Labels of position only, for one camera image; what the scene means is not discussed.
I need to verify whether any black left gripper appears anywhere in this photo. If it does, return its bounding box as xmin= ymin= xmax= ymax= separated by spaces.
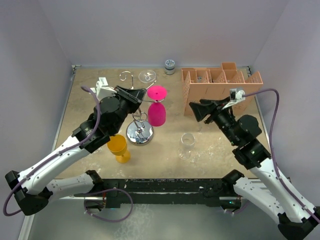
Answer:
xmin=111 ymin=85 xmax=146 ymax=134

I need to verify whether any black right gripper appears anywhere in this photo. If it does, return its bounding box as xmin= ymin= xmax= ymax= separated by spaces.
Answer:
xmin=189 ymin=95 xmax=240 ymax=145

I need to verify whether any tall clear champagne flute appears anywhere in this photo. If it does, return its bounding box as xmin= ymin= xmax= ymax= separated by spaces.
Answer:
xmin=138 ymin=69 xmax=157 ymax=84

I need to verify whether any pink plastic goblet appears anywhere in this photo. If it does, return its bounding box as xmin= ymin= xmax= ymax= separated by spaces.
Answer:
xmin=147 ymin=85 xmax=167 ymax=127

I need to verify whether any short clear wine glass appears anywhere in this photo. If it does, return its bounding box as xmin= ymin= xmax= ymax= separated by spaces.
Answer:
xmin=177 ymin=133 xmax=195 ymax=160

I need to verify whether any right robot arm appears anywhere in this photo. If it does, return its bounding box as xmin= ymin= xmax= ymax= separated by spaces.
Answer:
xmin=189 ymin=98 xmax=320 ymax=240

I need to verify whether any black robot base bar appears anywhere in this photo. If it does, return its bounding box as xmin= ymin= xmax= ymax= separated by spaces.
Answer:
xmin=99 ymin=177 xmax=242 ymax=209

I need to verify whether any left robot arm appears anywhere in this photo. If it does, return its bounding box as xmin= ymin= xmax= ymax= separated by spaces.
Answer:
xmin=3 ymin=85 xmax=147 ymax=217

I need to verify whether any chrome wine glass rack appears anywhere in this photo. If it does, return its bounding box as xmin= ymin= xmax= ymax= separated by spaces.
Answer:
xmin=126 ymin=80 xmax=157 ymax=146

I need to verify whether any peach plastic organizer box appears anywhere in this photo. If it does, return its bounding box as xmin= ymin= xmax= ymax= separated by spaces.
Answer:
xmin=181 ymin=62 xmax=264 ymax=116

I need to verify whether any small jar blue patterned lid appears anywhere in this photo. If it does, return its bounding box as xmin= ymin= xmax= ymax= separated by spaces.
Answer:
xmin=164 ymin=59 xmax=176 ymax=75

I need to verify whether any yellow plastic goblet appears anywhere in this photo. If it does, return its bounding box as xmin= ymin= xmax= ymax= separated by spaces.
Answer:
xmin=107 ymin=134 xmax=131 ymax=164

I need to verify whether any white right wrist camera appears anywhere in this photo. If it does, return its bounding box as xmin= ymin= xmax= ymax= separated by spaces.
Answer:
xmin=222 ymin=87 xmax=246 ymax=110

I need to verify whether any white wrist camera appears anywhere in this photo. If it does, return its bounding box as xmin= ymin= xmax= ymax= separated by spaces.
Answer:
xmin=90 ymin=77 xmax=117 ymax=101
xmin=222 ymin=87 xmax=246 ymax=110

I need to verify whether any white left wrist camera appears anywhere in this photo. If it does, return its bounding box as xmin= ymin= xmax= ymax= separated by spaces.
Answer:
xmin=90 ymin=77 xmax=117 ymax=101

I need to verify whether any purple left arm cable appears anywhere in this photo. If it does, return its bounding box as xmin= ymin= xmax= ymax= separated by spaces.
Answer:
xmin=3 ymin=86 xmax=102 ymax=216

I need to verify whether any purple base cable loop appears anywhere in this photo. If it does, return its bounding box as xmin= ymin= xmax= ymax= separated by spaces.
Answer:
xmin=83 ymin=188 xmax=135 ymax=223

